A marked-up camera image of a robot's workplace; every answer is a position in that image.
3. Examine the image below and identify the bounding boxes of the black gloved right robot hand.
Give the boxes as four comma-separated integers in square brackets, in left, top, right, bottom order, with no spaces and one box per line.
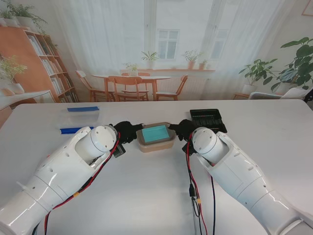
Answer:
[168,119,196,142]

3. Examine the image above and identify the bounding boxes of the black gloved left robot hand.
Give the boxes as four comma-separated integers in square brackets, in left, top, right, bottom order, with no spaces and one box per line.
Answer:
[112,120,145,144]

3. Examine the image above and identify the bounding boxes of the clear lid with teal label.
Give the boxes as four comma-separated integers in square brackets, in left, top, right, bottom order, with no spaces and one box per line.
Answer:
[136,122,177,146]

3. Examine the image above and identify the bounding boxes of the brown kraft paper container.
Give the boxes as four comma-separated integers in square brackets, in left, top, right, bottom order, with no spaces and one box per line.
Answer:
[136,121,177,154]

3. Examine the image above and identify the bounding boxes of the clear container with blue clips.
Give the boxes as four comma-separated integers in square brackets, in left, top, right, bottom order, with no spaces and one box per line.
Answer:
[58,106,101,135]

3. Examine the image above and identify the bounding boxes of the black plastic tray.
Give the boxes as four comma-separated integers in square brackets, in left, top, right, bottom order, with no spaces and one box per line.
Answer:
[189,109,228,134]

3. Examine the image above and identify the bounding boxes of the printed room backdrop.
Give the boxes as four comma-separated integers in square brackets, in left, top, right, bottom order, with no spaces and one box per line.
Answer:
[0,0,313,108]

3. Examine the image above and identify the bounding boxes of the black stand clamp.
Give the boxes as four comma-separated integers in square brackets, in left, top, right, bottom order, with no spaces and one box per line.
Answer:
[304,88,313,105]

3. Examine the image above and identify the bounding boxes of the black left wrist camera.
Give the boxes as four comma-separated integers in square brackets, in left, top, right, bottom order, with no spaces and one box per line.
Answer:
[112,144,127,158]

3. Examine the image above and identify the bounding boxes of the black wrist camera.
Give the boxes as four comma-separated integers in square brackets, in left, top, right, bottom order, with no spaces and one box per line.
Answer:
[182,143,194,156]
[112,144,127,158]

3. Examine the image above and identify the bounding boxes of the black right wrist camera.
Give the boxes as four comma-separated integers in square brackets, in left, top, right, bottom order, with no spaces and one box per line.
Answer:
[182,143,194,156]

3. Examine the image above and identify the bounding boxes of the red black right arm cable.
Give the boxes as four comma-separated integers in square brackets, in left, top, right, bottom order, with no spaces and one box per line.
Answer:
[185,139,217,235]

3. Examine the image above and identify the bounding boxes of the red black arm cable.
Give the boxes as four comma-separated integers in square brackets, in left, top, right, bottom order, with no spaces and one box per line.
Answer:
[31,132,122,235]
[185,139,217,235]

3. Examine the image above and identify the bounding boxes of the red black left arm cable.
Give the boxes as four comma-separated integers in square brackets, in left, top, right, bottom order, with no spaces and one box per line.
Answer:
[31,132,122,235]

